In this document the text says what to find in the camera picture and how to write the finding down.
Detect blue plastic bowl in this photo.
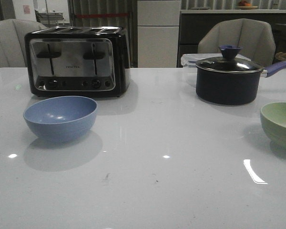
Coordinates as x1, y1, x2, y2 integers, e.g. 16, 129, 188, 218
23, 96, 98, 143

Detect green ceramic bowl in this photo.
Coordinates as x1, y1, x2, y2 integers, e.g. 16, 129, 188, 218
260, 102, 286, 149

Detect clear plastic food container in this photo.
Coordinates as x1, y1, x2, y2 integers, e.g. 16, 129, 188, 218
181, 53, 251, 69

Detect dark blue saucepan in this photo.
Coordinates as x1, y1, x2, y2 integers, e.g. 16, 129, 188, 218
196, 61, 286, 105

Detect white refrigerator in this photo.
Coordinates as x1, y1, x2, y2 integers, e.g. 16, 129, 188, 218
137, 0, 182, 68

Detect black and chrome toaster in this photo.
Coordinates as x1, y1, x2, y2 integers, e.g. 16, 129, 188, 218
25, 26, 131, 98

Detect glass lid with blue knob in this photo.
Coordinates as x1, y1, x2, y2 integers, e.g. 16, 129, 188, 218
195, 45, 263, 73

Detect dark kitchen counter cabinet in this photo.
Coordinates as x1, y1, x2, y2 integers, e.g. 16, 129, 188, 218
177, 9, 286, 67

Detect right beige chair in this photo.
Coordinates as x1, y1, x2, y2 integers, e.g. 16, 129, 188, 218
197, 18, 276, 67

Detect beige chair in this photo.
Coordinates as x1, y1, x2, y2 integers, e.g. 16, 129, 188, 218
0, 19, 46, 68
197, 18, 276, 67

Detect fruit bowl on counter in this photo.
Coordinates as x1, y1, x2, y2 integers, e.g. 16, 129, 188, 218
236, 0, 258, 10

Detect left beige chair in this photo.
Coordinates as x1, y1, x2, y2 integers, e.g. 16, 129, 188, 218
0, 19, 46, 68

